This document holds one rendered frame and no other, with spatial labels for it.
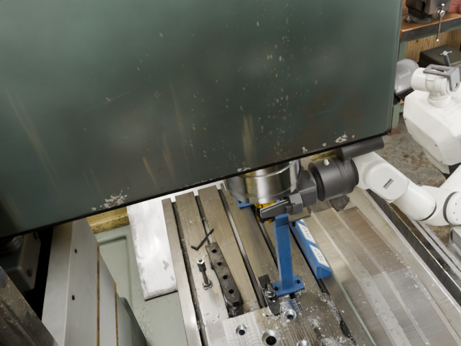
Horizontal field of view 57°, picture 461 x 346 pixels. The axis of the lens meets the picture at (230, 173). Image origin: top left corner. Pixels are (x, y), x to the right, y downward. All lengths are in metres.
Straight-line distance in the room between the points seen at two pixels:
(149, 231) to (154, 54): 1.43
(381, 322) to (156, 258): 0.93
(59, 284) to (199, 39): 0.57
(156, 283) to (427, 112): 1.21
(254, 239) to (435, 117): 0.72
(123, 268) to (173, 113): 1.52
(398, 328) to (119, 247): 1.29
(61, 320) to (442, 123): 1.11
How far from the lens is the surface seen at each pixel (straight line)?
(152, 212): 1.97
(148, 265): 1.89
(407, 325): 1.58
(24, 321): 0.73
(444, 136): 1.38
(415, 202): 1.05
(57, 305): 0.90
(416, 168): 3.35
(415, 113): 1.47
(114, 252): 2.16
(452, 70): 1.34
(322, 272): 1.43
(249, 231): 1.61
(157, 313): 1.81
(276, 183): 0.78
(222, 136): 0.64
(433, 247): 1.72
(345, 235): 1.81
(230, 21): 0.57
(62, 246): 1.00
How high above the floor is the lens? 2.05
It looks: 38 degrees down
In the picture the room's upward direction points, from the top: 11 degrees counter-clockwise
